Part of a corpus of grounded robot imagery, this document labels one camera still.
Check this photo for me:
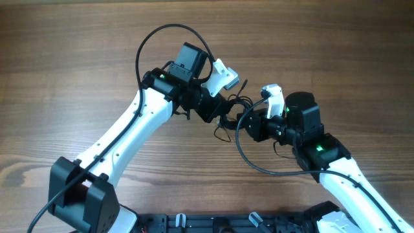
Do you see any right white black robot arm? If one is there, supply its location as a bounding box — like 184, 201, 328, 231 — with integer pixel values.
236, 92, 413, 232

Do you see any black cable bundle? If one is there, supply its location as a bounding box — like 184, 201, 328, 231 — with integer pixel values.
213, 79, 255, 142

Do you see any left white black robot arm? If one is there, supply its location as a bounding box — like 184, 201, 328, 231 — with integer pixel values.
47, 43, 239, 233

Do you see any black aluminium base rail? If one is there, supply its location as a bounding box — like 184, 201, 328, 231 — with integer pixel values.
131, 212, 319, 233

